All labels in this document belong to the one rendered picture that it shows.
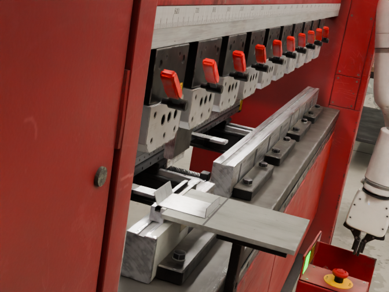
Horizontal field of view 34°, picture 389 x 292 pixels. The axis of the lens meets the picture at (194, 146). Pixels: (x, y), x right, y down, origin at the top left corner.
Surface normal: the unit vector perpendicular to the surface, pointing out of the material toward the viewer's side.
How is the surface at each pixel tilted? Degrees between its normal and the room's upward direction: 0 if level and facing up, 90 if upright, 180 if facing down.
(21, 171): 90
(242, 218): 0
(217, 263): 0
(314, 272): 0
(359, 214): 90
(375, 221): 89
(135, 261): 90
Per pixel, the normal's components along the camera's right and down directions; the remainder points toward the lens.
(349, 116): -0.32, 0.21
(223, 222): 0.15, -0.95
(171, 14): 0.93, 0.23
